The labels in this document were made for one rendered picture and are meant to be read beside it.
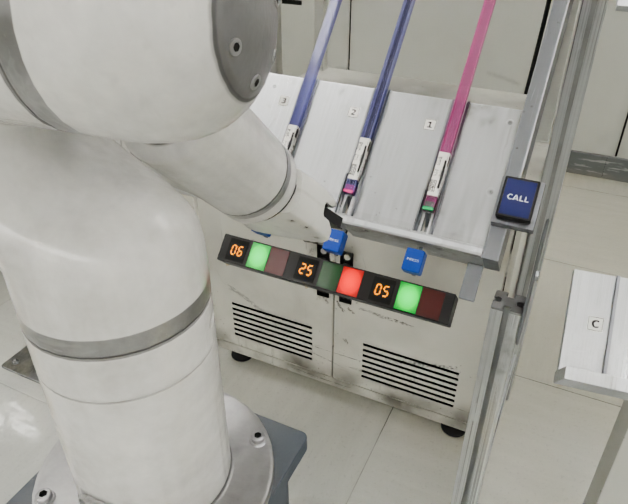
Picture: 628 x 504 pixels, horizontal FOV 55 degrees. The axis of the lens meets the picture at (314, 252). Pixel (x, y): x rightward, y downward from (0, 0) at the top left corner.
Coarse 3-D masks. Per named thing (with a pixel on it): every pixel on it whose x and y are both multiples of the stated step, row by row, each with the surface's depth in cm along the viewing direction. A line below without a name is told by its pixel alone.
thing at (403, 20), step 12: (408, 0) 84; (408, 12) 84; (396, 24) 84; (396, 36) 84; (396, 48) 83; (396, 60) 84; (384, 72) 83; (384, 84) 82; (384, 96) 83; (372, 108) 82; (372, 120) 82; (372, 132) 82; (348, 180) 81
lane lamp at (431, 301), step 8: (424, 288) 76; (424, 296) 76; (432, 296) 76; (440, 296) 76; (424, 304) 76; (432, 304) 76; (440, 304) 75; (416, 312) 76; (424, 312) 76; (432, 312) 75; (440, 312) 75
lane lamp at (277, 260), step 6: (270, 252) 84; (276, 252) 84; (282, 252) 84; (288, 252) 83; (270, 258) 84; (276, 258) 84; (282, 258) 84; (270, 264) 84; (276, 264) 84; (282, 264) 83; (264, 270) 84; (270, 270) 84; (276, 270) 83; (282, 270) 83
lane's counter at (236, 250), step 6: (234, 240) 87; (240, 240) 86; (234, 246) 86; (240, 246) 86; (246, 246) 86; (228, 252) 86; (234, 252) 86; (240, 252) 86; (228, 258) 86; (234, 258) 86; (240, 258) 86
